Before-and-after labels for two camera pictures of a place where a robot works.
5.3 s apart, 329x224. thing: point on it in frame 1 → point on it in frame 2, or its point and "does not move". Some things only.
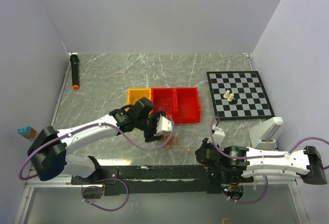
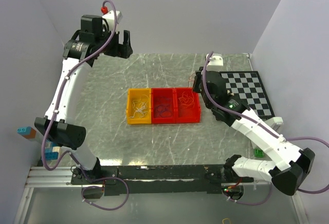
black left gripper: (149, 136) → (123, 50)
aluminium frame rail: (65, 181) does not move
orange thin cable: (169, 141) → (187, 99)
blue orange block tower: (27, 132) does not move
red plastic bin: (186, 105) does not move
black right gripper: (205, 144) → (197, 79)
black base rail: (182, 179) does not move
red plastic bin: (164, 100) does not move
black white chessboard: (247, 89) does not move
